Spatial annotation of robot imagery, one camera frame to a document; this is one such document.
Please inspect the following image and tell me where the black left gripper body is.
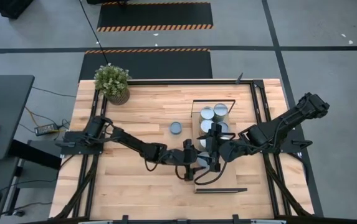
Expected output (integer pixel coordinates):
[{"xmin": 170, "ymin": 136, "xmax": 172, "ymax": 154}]
[{"xmin": 168, "ymin": 138, "xmax": 198, "ymax": 182}]

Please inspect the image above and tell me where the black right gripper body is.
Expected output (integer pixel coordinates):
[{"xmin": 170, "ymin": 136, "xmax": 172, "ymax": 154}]
[{"xmin": 205, "ymin": 122, "xmax": 237, "ymax": 174}]

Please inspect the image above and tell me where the peaches can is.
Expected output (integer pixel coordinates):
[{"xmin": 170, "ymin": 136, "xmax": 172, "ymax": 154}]
[{"xmin": 196, "ymin": 152, "xmax": 212, "ymax": 169}]

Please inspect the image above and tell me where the silver lidded tin can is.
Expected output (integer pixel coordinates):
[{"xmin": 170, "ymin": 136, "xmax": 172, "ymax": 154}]
[{"xmin": 217, "ymin": 121, "xmax": 231, "ymax": 134}]

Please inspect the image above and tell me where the blue cherries can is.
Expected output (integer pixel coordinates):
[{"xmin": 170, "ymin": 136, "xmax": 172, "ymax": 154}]
[{"xmin": 199, "ymin": 119, "xmax": 214, "ymax": 134}]

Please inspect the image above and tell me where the green oranges can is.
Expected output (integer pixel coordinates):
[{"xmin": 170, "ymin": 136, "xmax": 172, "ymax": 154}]
[{"xmin": 200, "ymin": 106, "xmax": 215, "ymax": 121}]

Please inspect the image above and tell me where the small teal tuna can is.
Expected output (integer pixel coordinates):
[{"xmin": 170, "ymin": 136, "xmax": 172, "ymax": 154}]
[{"xmin": 169, "ymin": 121, "xmax": 183, "ymax": 136}]

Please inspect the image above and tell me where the black hazard striped floor mat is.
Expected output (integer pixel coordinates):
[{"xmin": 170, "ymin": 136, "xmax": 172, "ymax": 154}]
[
  {"xmin": 78, "ymin": 47, "xmax": 214, "ymax": 80},
  {"xmin": 96, "ymin": 1, "xmax": 214, "ymax": 33}
]

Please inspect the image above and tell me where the potted green plant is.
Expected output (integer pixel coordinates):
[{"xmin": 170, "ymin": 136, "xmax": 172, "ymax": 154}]
[{"xmin": 93, "ymin": 62, "xmax": 133, "ymax": 106}]

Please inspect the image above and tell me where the black power adapter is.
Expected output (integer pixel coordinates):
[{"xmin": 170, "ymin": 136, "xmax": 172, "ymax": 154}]
[{"xmin": 34, "ymin": 123, "xmax": 59, "ymax": 137}]

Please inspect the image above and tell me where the black stand base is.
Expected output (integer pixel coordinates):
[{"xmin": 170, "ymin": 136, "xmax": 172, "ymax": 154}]
[{"xmin": 7, "ymin": 139, "xmax": 63, "ymax": 171}]

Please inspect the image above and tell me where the grey desk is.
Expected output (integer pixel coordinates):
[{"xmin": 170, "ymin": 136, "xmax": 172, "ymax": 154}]
[{"xmin": 0, "ymin": 74, "xmax": 36, "ymax": 162}]

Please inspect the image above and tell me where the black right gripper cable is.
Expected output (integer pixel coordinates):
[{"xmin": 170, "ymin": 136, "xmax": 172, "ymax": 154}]
[{"xmin": 193, "ymin": 160, "xmax": 229, "ymax": 187}]

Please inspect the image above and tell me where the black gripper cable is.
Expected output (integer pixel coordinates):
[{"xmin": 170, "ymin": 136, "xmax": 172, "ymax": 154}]
[
  {"xmin": 143, "ymin": 155, "xmax": 198, "ymax": 182},
  {"xmin": 193, "ymin": 160, "xmax": 229, "ymax": 187}
]

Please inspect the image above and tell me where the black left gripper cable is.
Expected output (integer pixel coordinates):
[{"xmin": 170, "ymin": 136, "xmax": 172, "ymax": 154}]
[{"xmin": 143, "ymin": 155, "xmax": 198, "ymax": 182}]

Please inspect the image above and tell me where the black aluminium table frame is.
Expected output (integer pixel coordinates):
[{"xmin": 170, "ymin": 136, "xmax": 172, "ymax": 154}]
[{"xmin": 49, "ymin": 78, "xmax": 317, "ymax": 220}]

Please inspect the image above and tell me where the black floor cable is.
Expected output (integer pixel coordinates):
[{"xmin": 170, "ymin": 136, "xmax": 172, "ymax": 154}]
[{"xmin": 31, "ymin": 86, "xmax": 77, "ymax": 99}]

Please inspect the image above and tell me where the black hanging cable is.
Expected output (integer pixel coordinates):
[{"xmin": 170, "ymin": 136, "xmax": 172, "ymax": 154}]
[{"xmin": 77, "ymin": 0, "xmax": 110, "ymax": 65}]

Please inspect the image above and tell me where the yellow floor cable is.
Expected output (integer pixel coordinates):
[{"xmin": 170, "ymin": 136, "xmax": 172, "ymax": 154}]
[{"xmin": 24, "ymin": 106, "xmax": 44, "ymax": 128}]

